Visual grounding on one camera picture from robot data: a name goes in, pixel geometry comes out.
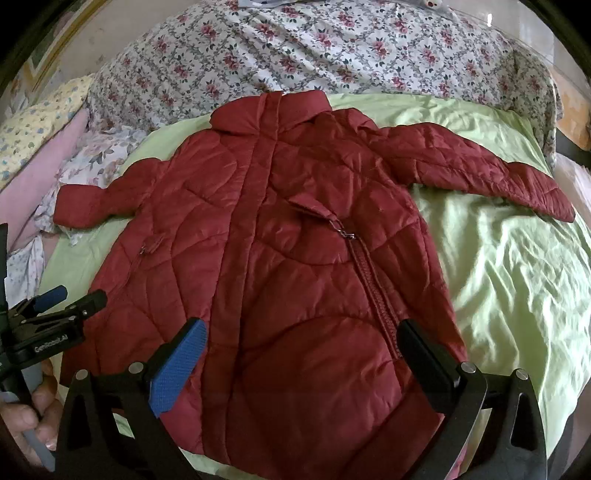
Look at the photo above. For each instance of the red quilted jacket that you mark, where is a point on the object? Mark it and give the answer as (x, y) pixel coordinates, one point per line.
(277, 230)

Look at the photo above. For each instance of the pink pillow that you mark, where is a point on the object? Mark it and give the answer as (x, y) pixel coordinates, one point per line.
(32, 184)

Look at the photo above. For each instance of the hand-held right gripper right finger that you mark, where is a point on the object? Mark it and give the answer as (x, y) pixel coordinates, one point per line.
(427, 369)

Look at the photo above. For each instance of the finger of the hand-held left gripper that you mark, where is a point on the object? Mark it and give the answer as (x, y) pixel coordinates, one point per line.
(87, 302)
(51, 295)

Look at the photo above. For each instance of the large-flower floral pillow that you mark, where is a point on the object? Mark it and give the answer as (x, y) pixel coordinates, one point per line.
(92, 154)

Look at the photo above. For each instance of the light green bed sheet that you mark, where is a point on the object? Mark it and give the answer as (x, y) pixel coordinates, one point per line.
(508, 277)

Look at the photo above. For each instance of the person's left hand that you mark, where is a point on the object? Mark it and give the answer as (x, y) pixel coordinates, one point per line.
(21, 420)

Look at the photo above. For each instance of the white spotted cloth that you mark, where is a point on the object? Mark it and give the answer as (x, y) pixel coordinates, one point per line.
(431, 4)

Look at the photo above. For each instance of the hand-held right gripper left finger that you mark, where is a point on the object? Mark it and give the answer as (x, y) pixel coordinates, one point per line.
(178, 369)

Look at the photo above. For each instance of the gold framed wall picture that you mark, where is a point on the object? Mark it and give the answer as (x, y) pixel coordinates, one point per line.
(44, 60)

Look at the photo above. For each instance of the yellow patterned pillow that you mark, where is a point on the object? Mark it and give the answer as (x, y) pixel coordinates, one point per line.
(37, 124)

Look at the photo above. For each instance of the small rose print quilt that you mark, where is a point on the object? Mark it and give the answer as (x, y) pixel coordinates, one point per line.
(323, 50)

